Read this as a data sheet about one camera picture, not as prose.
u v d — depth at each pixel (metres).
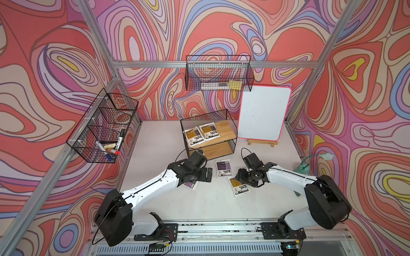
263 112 0.94
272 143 1.01
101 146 0.72
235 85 0.91
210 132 0.91
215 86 0.82
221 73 0.96
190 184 0.88
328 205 0.43
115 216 0.40
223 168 0.93
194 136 0.88
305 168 0.85
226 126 0.98
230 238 0.73
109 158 0.69
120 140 0.69
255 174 0.66
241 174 0.80
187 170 0.60
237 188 0.86
